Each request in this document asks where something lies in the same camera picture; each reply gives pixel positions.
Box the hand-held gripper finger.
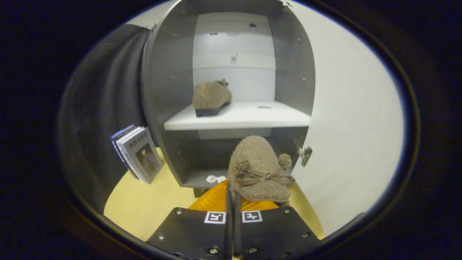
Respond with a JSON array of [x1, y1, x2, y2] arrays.
[[233, 191, 321, 260], [146, 179, 232, 260]]

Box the brown fuzzy shoe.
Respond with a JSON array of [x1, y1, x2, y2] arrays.
[[192, 79, 232, 117], [228, 135, 295, 203]]

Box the white shoe cabinet door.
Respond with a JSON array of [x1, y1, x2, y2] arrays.
[[285, 0, 405, 239]]

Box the dark grey shoe cabinet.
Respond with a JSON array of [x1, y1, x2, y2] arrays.
[[143, 0, 316, 190]]

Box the metal door hinge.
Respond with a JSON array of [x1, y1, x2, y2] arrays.
[[299, 146, 313, 167]]

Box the white cabinet shelf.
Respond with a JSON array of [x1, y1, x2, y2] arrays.
[[163, 101, 311, 131]]

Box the grey cover book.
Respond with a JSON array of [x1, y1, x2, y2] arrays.
[[121, 136, 164, 185]]

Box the blue white book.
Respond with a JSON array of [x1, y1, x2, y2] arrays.
[[110, 125, 139, 179], [115, 126, 145, 179]]

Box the black backdrop cloth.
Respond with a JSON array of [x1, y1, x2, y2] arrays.
[[60, 23, 156, 213]]

